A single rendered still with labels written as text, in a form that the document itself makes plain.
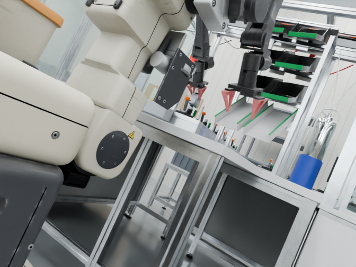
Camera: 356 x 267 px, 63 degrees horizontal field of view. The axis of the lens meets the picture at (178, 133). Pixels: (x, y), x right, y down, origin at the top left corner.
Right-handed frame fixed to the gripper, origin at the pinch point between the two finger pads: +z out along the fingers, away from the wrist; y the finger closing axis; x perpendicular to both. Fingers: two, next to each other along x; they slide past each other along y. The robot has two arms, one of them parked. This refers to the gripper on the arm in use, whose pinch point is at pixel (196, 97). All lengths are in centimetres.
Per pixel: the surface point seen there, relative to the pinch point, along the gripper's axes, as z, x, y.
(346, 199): 50, -36, -86
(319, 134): 31, -69, -58
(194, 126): 2.8, 25.2, -15.4
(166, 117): 1.1, 29.3, -2.0
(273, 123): 1.2, -0.8, -43.7
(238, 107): 0.8, -5.3, -22.9
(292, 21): -40, -35, -32
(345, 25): 8, -508, -3
